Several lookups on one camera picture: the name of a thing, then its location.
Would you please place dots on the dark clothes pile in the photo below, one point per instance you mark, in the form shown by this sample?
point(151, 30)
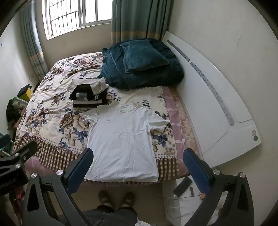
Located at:
point(13, 115)

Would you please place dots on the grey green curtain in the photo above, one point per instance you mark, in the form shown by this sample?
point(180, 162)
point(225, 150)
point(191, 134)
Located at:
point(139, 19)
point(34, 47)

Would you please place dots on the black grey printed folded shirt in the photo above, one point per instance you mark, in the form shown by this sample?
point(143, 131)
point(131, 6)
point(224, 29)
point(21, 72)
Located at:
point(81, 93)

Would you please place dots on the small black device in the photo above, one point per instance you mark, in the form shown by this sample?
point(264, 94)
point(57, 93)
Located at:
point(191, 190)

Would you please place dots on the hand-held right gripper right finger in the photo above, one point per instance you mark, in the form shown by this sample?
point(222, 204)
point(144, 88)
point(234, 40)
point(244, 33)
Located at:
point(195, 167)

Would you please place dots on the yellow stool with black seat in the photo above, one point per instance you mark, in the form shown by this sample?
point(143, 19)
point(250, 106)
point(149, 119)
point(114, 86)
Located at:
point(25, 91)

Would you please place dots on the brown slipper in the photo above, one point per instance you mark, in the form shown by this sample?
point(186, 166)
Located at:
point(105, 198)
point(128, 198)

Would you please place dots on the person's grey trousers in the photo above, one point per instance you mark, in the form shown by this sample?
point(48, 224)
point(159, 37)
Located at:
point(113, 217)

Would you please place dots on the black phone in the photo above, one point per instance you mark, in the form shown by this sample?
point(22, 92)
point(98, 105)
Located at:
point(182, 186)

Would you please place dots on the barred window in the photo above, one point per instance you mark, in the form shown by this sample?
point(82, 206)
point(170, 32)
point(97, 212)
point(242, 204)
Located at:
point(71, 15)

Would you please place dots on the teal pillow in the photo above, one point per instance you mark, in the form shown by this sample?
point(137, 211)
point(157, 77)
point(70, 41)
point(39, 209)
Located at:
point(143, 55)

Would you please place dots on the quilted mattress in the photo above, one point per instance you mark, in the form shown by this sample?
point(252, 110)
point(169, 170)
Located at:
point(186, 128)

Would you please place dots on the teal blanket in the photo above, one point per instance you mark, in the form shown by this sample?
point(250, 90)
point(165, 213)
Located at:
point(165, 73)

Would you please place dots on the white bedside table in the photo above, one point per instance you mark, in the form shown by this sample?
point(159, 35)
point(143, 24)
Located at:
point(171, 210)

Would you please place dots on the white t-shirt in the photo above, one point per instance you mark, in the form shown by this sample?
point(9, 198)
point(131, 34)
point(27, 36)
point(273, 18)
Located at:
point(121, 141)

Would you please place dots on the white headboard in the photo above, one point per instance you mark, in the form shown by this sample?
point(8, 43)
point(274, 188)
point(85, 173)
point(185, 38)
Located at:
point(208, 104)

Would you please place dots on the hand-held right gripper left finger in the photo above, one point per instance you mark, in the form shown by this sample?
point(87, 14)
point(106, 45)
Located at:
point(83, 165)

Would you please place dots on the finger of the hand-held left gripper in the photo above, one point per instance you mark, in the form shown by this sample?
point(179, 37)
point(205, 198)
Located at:
point(4, 141)
point(28, 150)

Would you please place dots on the floral quilt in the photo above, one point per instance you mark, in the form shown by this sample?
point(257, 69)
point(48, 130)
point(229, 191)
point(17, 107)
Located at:
point(54, 113)

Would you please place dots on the beige folded shirt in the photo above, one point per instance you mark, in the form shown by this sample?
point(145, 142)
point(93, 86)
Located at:
point(95, 83)

